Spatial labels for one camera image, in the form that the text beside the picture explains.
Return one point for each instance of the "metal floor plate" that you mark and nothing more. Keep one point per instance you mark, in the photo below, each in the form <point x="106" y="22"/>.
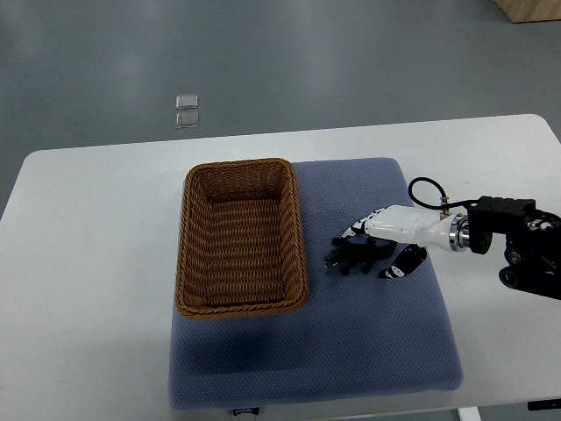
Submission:
<point x="186" y="101"/>
<point x="187" y="119"/>

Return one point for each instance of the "lower metal floor plate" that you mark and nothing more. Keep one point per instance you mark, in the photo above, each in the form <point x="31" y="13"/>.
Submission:
<point x="187" y="119"/>

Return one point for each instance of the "dark toy crocodile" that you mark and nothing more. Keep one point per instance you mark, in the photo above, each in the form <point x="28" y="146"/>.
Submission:
<point x="347" y="254"/>

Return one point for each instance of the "brown wicker basket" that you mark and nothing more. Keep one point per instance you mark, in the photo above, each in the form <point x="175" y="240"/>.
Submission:
<point x="241" y="249"/>

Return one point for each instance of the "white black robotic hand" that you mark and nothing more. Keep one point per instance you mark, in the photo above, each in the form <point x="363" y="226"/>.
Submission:
<point x="414" y="228"/>

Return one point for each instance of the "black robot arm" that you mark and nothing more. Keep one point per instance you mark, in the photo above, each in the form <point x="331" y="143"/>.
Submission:
<point x="532" y="247"/>

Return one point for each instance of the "black table control panel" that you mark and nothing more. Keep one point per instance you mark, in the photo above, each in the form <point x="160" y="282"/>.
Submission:
<point x="550" y="404"/>

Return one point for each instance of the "blue-grey fabric mat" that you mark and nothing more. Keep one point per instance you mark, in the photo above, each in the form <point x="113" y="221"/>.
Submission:
<point x="357" y="335"/>

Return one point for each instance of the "upper metal floor plate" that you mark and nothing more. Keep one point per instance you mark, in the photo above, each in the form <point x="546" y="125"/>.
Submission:
<point x="186" y="101"/>

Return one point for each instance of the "wooden box corner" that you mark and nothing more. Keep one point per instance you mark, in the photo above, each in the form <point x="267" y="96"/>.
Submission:
<point x="530" y="11"/>

